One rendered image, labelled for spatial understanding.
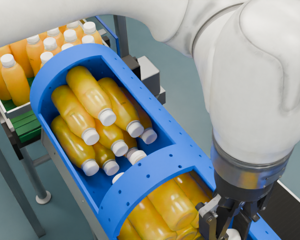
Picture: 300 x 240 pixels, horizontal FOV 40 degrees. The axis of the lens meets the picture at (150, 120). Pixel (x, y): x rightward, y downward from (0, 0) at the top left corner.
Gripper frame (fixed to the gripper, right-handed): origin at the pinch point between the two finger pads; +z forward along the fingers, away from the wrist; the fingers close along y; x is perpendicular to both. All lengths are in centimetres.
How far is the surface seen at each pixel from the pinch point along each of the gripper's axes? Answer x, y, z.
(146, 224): 15.7, -7.0, 16.6
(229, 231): 0.8, 0.9, 2.4
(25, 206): 88, -30, 99
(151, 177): 19.1, -3.2, 6.7
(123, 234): 19.2, -11.3, 22.9
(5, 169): 88, -30, 69
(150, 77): 77, 31, 45
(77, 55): 60, 0, 6
